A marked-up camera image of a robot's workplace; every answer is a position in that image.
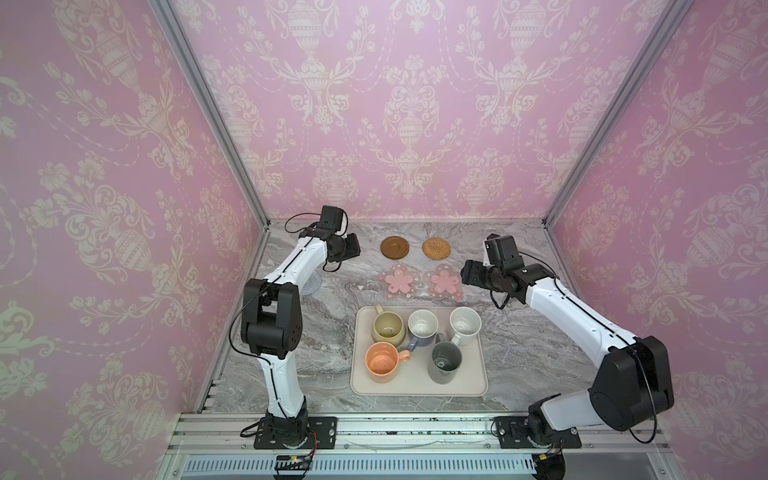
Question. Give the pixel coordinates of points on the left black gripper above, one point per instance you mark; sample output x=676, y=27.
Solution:
x=353, y=248

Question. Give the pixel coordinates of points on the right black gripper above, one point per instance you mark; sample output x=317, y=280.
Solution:
x=472, y=274

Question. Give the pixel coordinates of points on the blue woven round coaster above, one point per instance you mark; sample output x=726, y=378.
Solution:
x=312, y=284

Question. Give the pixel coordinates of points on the pink flower coaster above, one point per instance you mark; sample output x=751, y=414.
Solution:
x=444, y=282
x=399, y=282

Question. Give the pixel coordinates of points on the brown wooden round coaster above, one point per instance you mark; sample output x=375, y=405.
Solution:
x=395, y=247

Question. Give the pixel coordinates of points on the rattan woven round coaster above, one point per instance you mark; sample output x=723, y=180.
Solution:
x=436, y=248

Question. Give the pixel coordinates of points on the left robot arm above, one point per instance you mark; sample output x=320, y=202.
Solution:
x=272, y=326

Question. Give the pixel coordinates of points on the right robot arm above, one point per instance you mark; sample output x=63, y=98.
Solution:
x=633, y=383

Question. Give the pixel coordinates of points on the lavender white mug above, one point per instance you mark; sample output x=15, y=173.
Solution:
x=420, y=330

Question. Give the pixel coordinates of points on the yellow-green mug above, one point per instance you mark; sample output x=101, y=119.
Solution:
x=388, y=327

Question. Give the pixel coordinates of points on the grey mug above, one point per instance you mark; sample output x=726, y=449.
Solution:
x=446, y=360

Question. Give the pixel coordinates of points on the orange pink mug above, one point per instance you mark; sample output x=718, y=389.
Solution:
x=382, y=360

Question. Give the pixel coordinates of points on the beige serving tray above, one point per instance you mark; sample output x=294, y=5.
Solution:
x=412, y=378

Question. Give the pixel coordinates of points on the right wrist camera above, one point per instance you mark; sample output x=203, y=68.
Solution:
x=502, y=252

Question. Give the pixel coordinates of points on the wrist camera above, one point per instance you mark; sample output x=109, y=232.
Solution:
x=332, y=219
x=502, y=252

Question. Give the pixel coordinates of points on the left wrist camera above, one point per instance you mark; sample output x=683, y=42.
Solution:
x=332, y=219

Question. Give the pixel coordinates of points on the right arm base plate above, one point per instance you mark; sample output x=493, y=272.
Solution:
x=523, y=432

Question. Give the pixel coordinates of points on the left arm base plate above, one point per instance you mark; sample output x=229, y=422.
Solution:
x=321, y=433

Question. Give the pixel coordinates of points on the left aluminium corner post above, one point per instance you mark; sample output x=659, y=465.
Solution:
x=194, y=74

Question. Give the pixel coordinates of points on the aluminium corner post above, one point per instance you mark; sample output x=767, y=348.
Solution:
x=194, y=74
x=661, y=33

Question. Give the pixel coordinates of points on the right aluminium corner post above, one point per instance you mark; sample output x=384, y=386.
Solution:
x=661, y=33

